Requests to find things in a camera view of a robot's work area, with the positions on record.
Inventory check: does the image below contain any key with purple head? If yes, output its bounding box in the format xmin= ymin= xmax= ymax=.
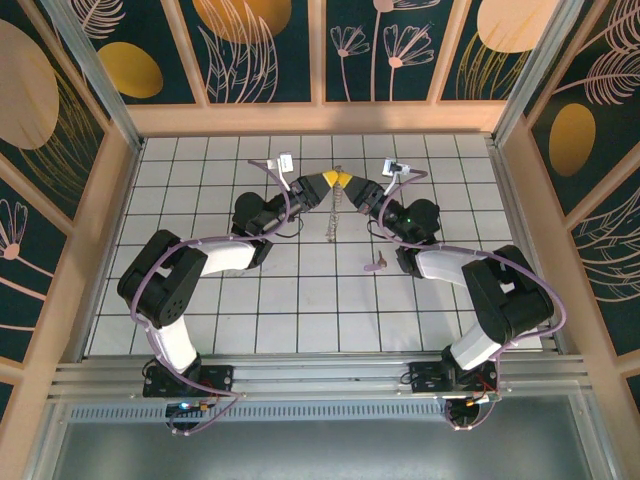
xmin=361 ymin=249 xmax=390 ymax=275

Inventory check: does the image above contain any feather and yellow disc panel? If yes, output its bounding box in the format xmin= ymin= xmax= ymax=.
xmin=522 ymin=0 xmax=640 ymax=219
xmin=64 ymin=0 xmax=209 ymax=107

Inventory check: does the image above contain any orange disc and leaves panel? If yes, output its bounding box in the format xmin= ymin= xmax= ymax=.
xmin=177 ymin=0 xmax=317 ymax=106

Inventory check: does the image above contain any small circuit board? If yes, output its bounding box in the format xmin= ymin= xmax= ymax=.
xmin=166 ymin=399 xmax=211 ymax=416

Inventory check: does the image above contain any grey metal sheet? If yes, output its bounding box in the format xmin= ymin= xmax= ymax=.
xmin=24 ymin=394 xmax=619 ymax=480

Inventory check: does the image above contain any aluminium table side rail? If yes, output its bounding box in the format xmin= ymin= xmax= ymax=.
xmin=487 ymin=139 xmax=571 ymax=357
xmin=74 ymin=139 xmax=146 ymax=362

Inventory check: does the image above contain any flower wall panel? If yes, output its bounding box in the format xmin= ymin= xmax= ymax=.
xmin=0 ymin=174 xmax=76 ymax=369
xmin=319 ymin=0 xmax=459 ymax=105

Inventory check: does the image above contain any purple cable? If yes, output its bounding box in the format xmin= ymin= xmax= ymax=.
xmin=127 ymin=158 xmax=296 ymax=437
xmin=378 ymin=168 xmax=570 ymax=432

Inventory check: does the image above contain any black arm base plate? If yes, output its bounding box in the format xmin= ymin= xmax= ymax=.
xmin=407 ymin=360 xmax=501 ymax=399
xmin=142 ymin=363 xmax=236 ymax=399

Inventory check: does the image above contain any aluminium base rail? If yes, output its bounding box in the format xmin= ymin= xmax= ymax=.
xmin=47 ymin=352 xmax=596 ymax=401

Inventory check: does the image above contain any aluminium corner post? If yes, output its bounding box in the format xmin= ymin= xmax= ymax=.
xmin=491 ymin=0 xmax=586 ymax=149
xmin=39 ymin=0 xmax=147 ymax=154

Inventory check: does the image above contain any grey slotted cable duct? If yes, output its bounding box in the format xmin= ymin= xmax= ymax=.
xmin=64 ymin=399 xmax=586 ymax=424

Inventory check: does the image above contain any leaf outline wall panel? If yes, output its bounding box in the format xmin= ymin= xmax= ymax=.
xmin=564 ymin=182 xmax=640 ymax=359

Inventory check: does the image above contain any cream disc wall panel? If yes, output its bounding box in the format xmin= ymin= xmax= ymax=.
xmin=437 ymin=0 xmax=564 ymax=104
xmin=0 ymin=0 xmax=110 ymax=229

